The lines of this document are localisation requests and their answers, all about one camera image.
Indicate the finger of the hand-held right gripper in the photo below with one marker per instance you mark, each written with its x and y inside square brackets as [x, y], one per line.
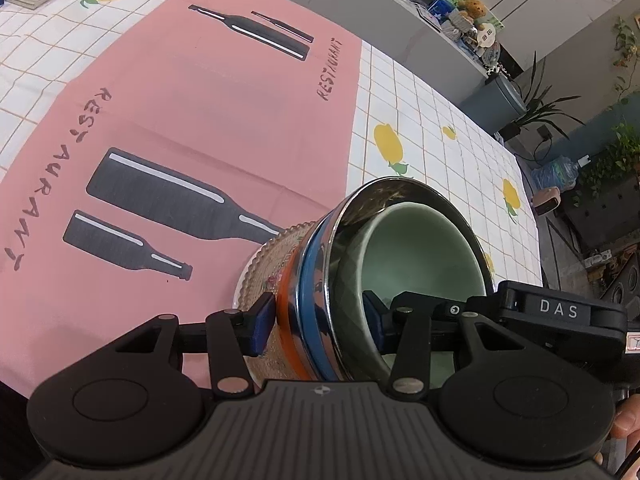
[450, 305]

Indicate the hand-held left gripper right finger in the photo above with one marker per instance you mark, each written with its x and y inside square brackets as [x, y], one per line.
[372, 322]

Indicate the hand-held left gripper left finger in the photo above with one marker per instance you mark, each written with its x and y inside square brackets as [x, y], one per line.
[264, 325]

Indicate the blue steel bowl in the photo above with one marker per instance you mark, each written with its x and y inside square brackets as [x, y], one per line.
[312, 320]

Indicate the clear glass plate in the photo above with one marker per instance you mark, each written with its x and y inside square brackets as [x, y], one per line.
[265, 270]

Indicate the green ceramic bowl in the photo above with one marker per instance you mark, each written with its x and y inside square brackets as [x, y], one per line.
[415, 245]

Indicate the person's right hand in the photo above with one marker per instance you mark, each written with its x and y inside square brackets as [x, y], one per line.
[625, 420]

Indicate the black shelf unit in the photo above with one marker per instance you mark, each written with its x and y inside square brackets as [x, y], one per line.
[600, 230]

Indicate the small pink heater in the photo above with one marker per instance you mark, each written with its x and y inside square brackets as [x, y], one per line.
[547, 200]

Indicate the blue water bottle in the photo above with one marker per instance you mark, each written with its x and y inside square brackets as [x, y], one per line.
[555, 171]

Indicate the leafy green potted plant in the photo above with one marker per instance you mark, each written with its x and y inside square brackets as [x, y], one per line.
[612, 160]

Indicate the grey trash can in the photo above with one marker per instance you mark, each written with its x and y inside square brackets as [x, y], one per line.
[492, 100]

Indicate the tall leafy potted plant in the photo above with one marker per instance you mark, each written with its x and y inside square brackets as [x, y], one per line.
[542, 105]

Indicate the lemon print checkered tablecloth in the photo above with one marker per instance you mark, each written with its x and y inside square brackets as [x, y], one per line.
[200, 110]

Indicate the decorative patterned plate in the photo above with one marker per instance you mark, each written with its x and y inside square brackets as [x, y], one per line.
[492, 55]

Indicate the white round fan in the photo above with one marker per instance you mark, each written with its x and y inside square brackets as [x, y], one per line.
[486, 36]

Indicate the hanging vine plant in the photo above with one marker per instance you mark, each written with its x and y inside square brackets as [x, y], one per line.
[625, 55]

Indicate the white marble television cabinet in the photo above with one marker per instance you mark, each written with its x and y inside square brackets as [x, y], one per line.
[400, 15]

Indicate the brown teddy bear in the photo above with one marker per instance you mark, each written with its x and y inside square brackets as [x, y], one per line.
[472, 9]

